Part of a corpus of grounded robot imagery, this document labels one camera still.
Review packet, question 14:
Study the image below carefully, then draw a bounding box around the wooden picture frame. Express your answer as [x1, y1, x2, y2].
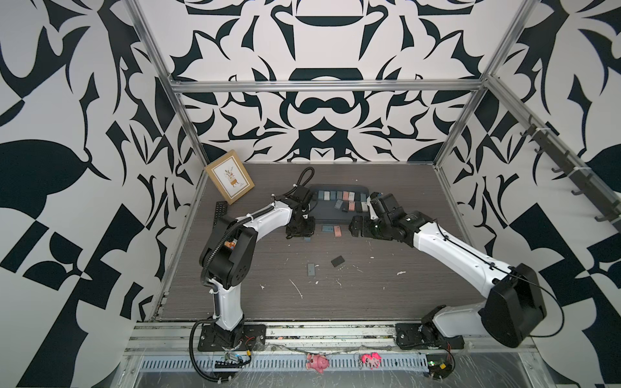
[205, 150, 255, 205]

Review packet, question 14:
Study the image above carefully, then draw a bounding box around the small circuit board left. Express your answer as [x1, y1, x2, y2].
[213, 351, 252, 370]

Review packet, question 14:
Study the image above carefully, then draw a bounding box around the white slotted cable duct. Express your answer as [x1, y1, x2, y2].
[140, 353, 428, 373]

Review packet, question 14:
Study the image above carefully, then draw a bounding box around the pink toy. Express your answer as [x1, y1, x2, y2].
[359, 352, 383, 370]
[306, 354, 330, 373]

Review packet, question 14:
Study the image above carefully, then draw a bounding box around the dark grey storage tray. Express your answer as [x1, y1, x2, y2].
[310, 184, 370, 225]

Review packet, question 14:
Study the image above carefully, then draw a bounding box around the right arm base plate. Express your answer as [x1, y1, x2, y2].
[395, 323, 465, 351]

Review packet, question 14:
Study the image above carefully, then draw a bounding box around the small circuit board right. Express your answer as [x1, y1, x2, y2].
[427, 359, 454, 381]

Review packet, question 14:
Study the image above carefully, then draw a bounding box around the black remote control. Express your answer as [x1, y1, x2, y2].
[213, 200, 229, 226]

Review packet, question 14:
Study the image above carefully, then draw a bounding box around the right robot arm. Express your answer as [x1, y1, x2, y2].
[350, 192, 547, 350]

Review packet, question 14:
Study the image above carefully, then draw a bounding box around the black wall hook rail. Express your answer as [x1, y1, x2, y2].
[520, 114, 620, 233]

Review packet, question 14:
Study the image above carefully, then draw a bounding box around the pink toy right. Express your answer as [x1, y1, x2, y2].
[359, 352, 383, 370]

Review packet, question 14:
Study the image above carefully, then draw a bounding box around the small circuit board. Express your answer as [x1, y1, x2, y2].
[427, 359, 454, 381]
[213, 351, 252, 370]

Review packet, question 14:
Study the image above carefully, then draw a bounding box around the pink toy left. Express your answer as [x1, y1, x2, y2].
[306, 354, 330, 373]

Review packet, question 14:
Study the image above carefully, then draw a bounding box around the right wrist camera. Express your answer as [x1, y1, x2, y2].
[367, 193, 382, 221]

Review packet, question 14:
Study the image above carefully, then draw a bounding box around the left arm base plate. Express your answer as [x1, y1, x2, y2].
[197, 323, 267, 352]

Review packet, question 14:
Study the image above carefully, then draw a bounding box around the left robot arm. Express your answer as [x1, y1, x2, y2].
[199, 185, 315, 334]

